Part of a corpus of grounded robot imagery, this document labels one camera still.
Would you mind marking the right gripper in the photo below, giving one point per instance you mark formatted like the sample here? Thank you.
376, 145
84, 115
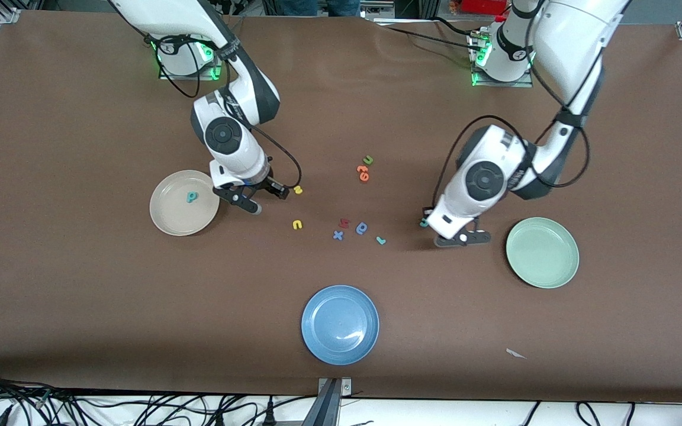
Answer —
264, 184

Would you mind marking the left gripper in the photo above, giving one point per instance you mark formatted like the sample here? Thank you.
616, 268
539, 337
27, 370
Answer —
425, 209

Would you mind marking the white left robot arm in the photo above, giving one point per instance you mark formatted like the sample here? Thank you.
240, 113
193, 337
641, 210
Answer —
572, 35

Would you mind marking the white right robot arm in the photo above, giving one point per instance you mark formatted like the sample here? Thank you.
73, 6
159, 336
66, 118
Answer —
240, 154

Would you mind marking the blue foam letter a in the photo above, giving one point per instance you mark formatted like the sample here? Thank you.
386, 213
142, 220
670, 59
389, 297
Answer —
362, 228

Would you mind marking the beige round plate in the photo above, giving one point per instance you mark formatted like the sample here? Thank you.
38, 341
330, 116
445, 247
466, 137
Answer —
175, 216

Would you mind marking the green round plate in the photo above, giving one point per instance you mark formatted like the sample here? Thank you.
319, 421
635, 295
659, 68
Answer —
542, 252

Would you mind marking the blue round plate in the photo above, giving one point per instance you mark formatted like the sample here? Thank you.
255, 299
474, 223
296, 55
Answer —
340, 325

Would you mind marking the white paper scrap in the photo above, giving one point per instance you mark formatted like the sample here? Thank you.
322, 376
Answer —
515, 354

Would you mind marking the person in blue jeans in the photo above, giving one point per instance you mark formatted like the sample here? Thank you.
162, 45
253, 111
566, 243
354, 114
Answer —
317, 6

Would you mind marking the red box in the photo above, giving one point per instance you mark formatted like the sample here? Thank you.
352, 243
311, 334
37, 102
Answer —
483, 6

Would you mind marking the brown table cover sheet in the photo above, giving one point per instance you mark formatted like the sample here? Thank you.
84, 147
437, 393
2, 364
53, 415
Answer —
80, 296

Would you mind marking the black power plug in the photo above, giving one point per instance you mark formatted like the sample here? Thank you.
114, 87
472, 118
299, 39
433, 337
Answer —
269, 416
219, 419

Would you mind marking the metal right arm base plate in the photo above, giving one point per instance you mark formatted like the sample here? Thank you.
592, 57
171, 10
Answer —
218, 65

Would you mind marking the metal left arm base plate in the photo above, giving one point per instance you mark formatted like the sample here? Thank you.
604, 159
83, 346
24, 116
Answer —
507, 84

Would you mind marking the metal table bracket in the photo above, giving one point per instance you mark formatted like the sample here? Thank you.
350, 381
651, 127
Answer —
333, 408

